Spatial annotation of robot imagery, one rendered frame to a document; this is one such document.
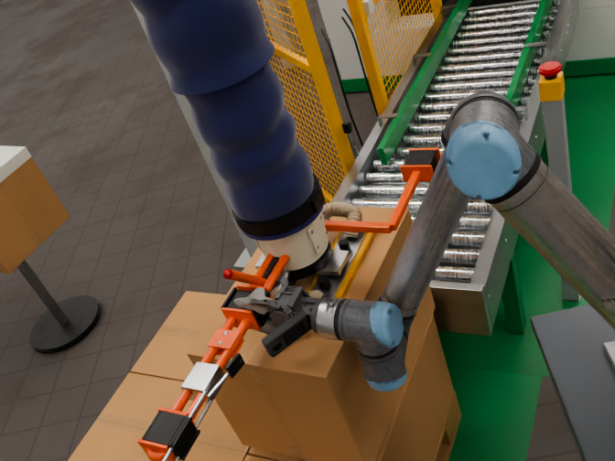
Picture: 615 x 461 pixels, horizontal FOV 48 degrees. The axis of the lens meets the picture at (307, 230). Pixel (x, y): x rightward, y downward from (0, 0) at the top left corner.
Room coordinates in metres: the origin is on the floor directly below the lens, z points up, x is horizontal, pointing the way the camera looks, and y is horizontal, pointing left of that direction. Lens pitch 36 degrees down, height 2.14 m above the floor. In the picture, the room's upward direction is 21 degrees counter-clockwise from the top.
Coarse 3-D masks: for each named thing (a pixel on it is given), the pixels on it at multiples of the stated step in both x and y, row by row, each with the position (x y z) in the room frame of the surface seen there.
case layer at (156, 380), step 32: (192, 320) 1.94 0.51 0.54; (160, 352) 1.84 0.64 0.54; (128, 384) 1.74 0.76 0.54; (160, 384) 1.68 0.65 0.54; (416, 384) 1.34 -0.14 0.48; (448, 384) 1.51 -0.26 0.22; (128, 416) 1.60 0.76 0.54; (224, 416) 1.45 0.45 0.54; (416, 416) 1.30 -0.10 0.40; (96, 448) 1.52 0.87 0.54; (128, 448) 1.47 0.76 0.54; (192, 448) 1.38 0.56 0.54; (224, 448) 1.33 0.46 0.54; (256, 448) 1.29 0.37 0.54; (384, 448) 1.13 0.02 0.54; (416, 448) 1.25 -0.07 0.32
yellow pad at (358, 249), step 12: (336, 240) 1.47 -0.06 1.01; (348, 240) 1.45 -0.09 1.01; (360, 240) 1.43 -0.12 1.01; (360, 252) 1.39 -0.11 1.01; (348, 264) 1.35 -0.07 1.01; (360, 264) 1.36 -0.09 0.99; (324, 276) 1.31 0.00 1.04; (336, 276) 1.32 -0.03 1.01; (348, 276) 1.31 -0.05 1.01; (312, 288) 1.32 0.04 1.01; (324, 288) 1.29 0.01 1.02; (336, 288) 1.28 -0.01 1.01; (348, 288) 1.29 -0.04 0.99
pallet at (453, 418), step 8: (456, 400) 1.52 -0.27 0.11; (456, 408) 1.51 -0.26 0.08; (448, 416) 1.45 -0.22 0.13; (456, 416) 1.49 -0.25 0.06; (448, 424) 1.44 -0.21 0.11; (456, 424) 1.48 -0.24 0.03; (448, 432) 1.43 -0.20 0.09; (456, 432) 1.47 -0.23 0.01; (440, 440) 1.37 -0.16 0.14; (448, 440) 1.42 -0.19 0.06; (440, 448) 1.42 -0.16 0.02; (448, 448) 1.41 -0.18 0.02; (440, 456) 1.39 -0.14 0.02; (448, 456) 1.38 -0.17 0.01
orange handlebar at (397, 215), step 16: (416, 176) 1.45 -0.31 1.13; (400, 208) 1.34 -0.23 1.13; (336, 224) 1.38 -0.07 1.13; (352, 224) 1.35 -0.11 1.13; (368, 224) 1.33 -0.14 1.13; (384, 224) 1.30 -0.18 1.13; (272, 256) 1.35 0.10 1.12; (288, 256) 1.33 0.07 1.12; (272, 272) 1.29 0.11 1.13; (224, 336) 1.13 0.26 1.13; (240, 336) 1.13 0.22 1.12; (208, 352) 1.11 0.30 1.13; (224, 352) 1.09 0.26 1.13; (224, 368) 1.06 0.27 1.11
